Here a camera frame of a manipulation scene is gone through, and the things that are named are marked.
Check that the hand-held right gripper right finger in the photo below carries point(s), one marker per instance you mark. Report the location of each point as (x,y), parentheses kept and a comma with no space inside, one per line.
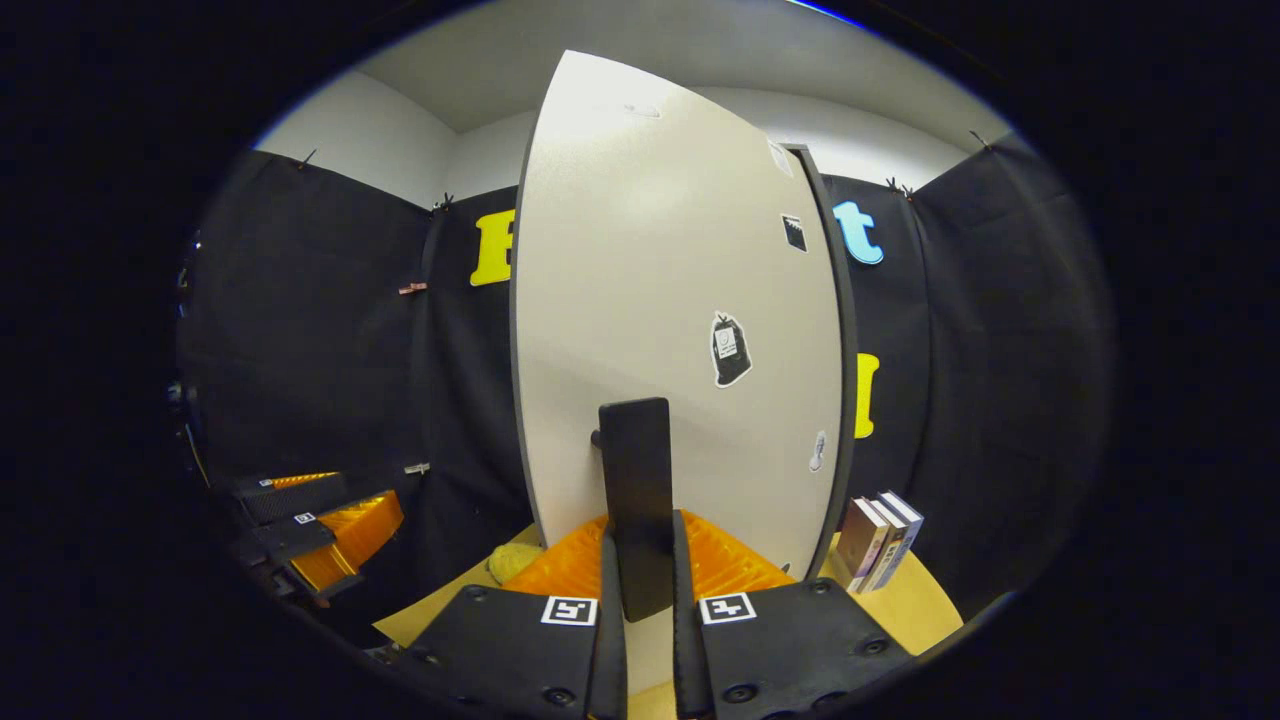
(790,650)

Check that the black clip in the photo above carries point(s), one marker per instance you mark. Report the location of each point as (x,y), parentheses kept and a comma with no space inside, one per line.
(305,158)
(897,186)
(443,202)
(978,140)

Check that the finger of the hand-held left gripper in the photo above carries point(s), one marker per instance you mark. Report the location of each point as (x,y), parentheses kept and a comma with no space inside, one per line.
(350,530)
(300,497)

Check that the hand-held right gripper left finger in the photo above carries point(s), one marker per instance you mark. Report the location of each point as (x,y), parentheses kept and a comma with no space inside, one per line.
(520,640)

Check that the black backdrop cloth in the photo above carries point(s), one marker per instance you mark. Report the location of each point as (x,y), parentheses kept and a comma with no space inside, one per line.
(1000,350)

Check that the beige cabinet door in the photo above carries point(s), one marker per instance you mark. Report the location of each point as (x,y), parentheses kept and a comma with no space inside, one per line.
(640,270)

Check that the yellow rounded object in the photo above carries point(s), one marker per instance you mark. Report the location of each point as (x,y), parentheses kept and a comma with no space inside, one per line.
(513,560)

